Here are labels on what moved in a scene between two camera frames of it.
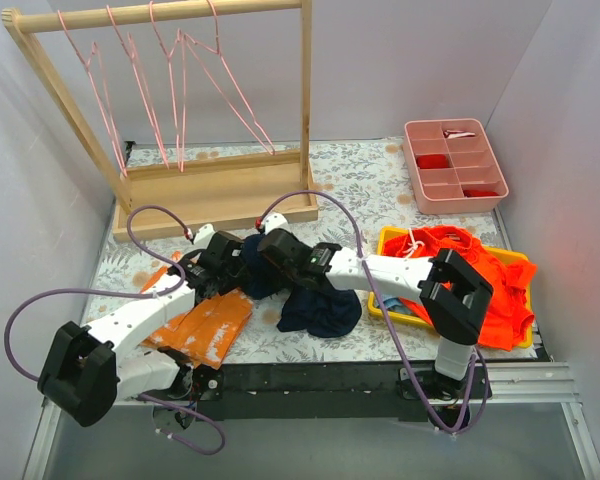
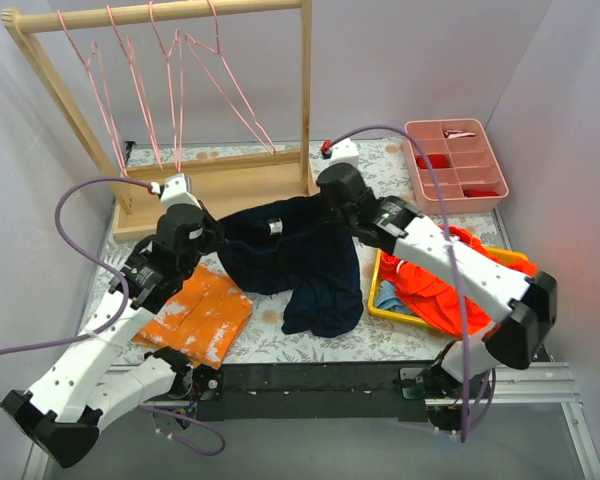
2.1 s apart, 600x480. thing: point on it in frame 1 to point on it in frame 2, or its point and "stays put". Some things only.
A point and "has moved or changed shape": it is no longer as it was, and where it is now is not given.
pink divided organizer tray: [472, 165] stays put
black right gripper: [268, 240] to [337, 201]
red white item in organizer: [457, 133] stays put
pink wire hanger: [90, 61] stays put
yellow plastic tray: [375, 305] stays put
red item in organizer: [480, 193] stays put
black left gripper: [235, 257] to [212, 226]
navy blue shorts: [318, 311] has moved or changed shape
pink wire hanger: [179, 38] stays put
